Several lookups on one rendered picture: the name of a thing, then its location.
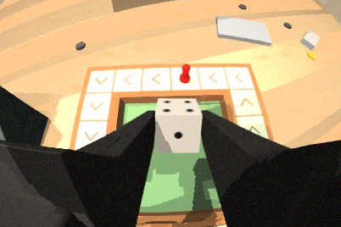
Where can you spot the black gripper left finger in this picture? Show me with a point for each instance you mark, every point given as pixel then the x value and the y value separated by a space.
pixel 102 183

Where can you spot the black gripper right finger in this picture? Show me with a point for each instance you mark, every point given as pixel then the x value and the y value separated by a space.
pixel 261 183

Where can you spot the dark red game pawn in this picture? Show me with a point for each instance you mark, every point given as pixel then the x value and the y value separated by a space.
pixel 185 78

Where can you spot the grey die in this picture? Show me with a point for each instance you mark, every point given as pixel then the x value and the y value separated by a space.
pixel 178 125

